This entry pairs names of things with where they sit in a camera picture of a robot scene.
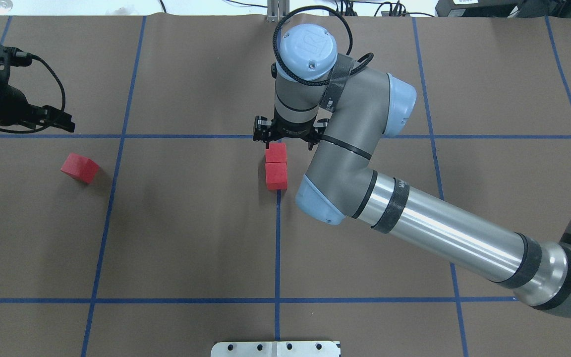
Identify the white metal mounting plate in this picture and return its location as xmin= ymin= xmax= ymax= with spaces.
xmin=210 ymin=341 xmax=342 ymax=357

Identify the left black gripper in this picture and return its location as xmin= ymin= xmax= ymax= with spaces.
xmin=0 ymin=85 xmax=76 ymax=133

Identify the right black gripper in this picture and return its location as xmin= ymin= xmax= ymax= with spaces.
xmin=252 ymin=115 xmax=329 ymax=151

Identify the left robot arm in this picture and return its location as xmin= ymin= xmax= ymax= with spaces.
xmin=0 ymin=70 xmax=75 ymax=134

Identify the brown paper table mat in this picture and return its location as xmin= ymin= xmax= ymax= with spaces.
xmin=0 ymin=12 xmax=571 ymax=357

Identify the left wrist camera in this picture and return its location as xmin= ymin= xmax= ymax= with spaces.
xmin=0 ymin=43 xmax=33 ymax=70

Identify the red foam block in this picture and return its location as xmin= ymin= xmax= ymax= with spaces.
xmin=60 ymin=152 xmax=100 ymax=184
xmin=265 ymin=163 xmax=288 ymax=191
xmin=265 ymin=142 xmax=288 ymax=164

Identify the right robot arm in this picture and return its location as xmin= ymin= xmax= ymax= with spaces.
xmin=252 ymin=23 xmax=571 ymax=318

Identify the aluminium frame post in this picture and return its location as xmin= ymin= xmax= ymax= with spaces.
xmin=266 ymin=0 xmax=290 ymax=23

